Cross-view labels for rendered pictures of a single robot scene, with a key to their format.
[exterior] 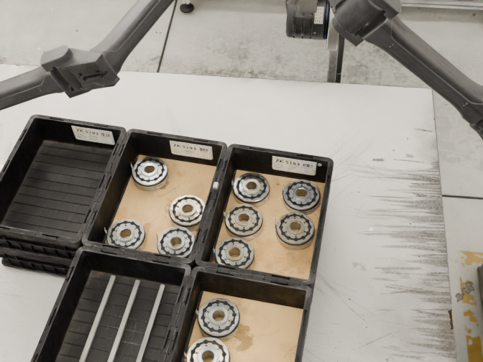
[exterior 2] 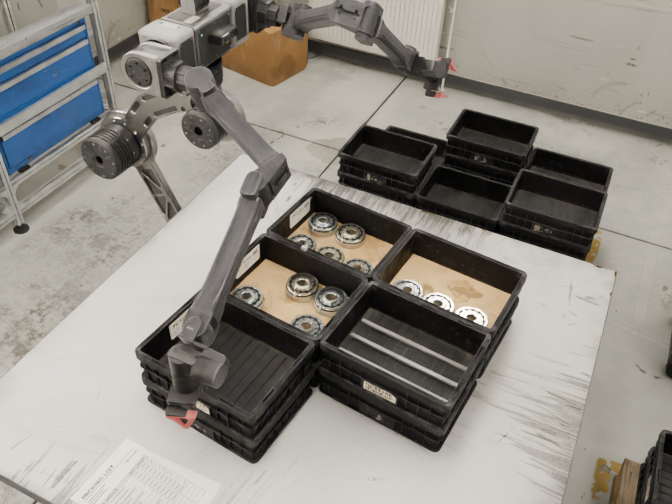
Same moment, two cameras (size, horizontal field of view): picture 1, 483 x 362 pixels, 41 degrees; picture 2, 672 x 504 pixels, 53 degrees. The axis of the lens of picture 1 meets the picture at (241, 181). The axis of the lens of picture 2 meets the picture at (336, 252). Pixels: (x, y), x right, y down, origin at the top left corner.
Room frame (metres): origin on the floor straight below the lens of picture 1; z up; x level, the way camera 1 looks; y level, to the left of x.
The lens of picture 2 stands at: (0.50, 1.57, 2.35)
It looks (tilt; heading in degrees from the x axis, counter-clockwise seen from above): 42 degrees down; 285
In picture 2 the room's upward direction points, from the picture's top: 3 degrees clockwise
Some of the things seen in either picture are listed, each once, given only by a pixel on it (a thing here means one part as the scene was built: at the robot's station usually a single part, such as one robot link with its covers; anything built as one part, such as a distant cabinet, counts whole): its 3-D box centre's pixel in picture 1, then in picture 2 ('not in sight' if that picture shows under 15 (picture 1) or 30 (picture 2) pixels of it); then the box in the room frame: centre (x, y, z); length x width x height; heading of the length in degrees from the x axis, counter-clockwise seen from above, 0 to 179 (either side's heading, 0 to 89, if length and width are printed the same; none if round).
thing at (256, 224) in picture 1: (244, 219); (328, 256); (0.96, 0.00, 0.86); 0.10 x 0.10 x 0.01
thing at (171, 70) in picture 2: not in sight; (179, 76); (1.39, 0.05, 1.45); 0.09 x 0.08 x 0.12; 82
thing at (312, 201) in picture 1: (301, 194); (323, 221); (1.03, -0.17, 0.86); 0.10 x 0.10 x 0.01
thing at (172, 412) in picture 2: not in sight; (185, 410); (1.04, 0.81, 1.06); 0.07 x 0.07 x 0.09; 13
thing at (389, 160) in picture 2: not in sight; (384, 186); (1.00, -1.10, 0.37); 0.40 x 0.30 x 0.45; 172
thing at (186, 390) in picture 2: not in sight; (185, 378); (1.05, 0.78, 1.13); 0.10 x 0.07 x 0.07; 103
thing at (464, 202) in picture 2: not in sight; (459, 219); (0.60, -1.05, 0.31); 0.40 x 0.30 x 0.34; 172
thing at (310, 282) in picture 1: (267, 210); (339, 231); (0.94, -0.07, 0.92); 0.40 x 0.30 x 0.02; 166
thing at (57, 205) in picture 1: (59, 187); (227, 361); (1.09, 0.52, 0.87); 0.40 x 0.30 x 0.11; 166
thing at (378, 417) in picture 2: not in sight; (400, 375); (0.63, 0.32, 0.76); 0.40 x 0.30 x 0.12; 166
